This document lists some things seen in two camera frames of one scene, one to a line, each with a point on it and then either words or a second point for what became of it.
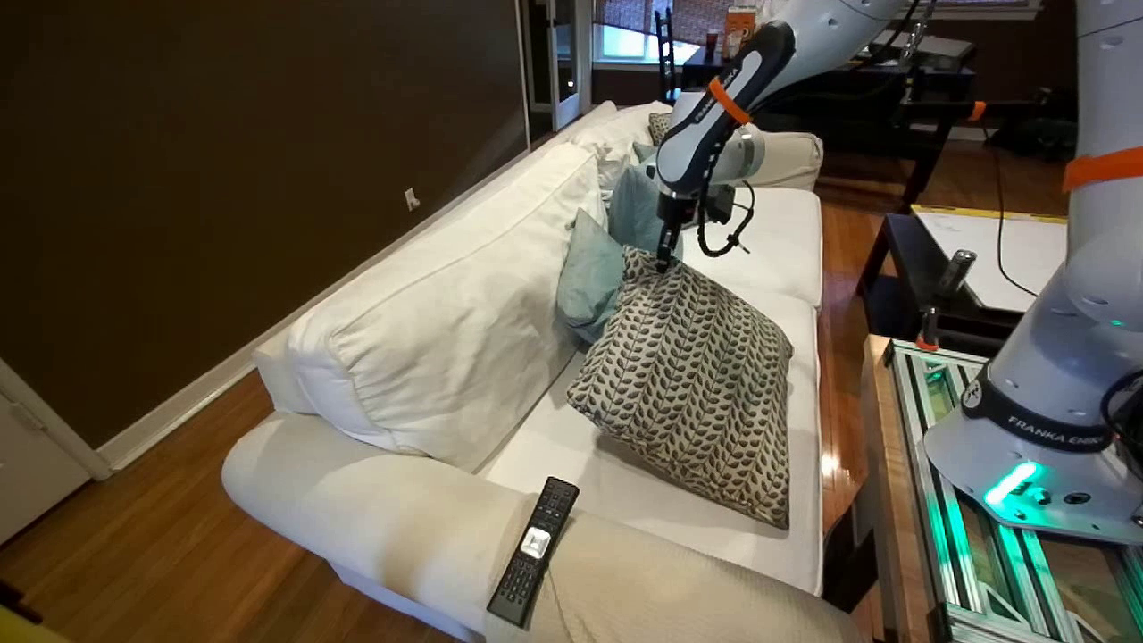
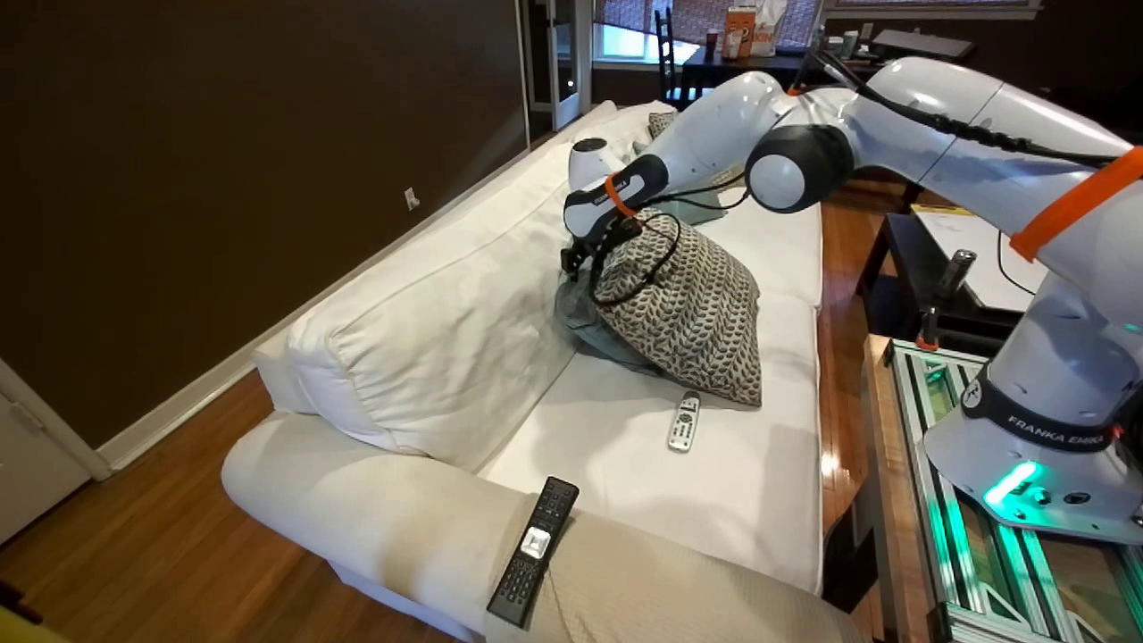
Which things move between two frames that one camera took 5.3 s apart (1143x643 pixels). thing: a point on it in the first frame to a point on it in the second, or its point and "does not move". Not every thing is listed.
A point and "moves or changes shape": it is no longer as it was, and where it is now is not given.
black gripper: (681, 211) to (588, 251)
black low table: (959, 272) does not move
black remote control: (523, 578) does not move
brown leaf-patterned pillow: (692, 392) moves or changes shape
